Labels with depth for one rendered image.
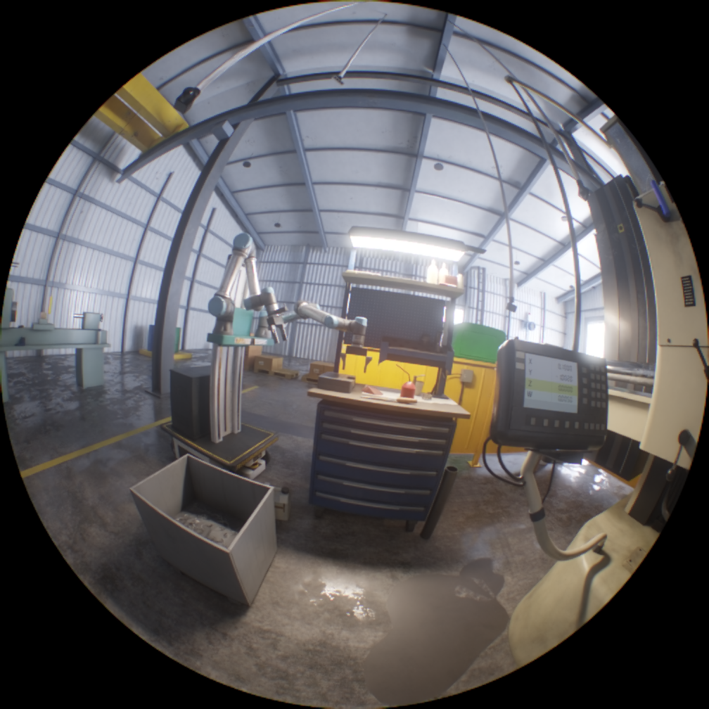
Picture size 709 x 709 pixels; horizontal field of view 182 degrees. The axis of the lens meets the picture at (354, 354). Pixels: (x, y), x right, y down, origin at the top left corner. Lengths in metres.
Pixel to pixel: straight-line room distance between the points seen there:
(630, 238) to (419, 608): 2.36
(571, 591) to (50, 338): 5.42
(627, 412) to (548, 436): 0.73
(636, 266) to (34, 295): 9.79
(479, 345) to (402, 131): 7.35
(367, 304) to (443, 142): 7.99
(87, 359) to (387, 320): 4.63
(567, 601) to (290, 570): 1.31
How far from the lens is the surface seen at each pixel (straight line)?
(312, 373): 6.23
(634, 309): 1.68
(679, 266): 0.92
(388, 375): 2.30
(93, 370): 4.78
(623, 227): 1.88
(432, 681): 1.32
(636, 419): 1.19
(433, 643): 1.36
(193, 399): 1.85
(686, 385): 0.85
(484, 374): 2.64
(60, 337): 4.61
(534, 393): 0.51
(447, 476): 1.41
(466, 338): 3.90
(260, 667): 1.25
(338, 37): 7.86
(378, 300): 1.68
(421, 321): 1.68
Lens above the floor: 1.23
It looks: 3 degrees down
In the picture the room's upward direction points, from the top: 8 degrees clockwise
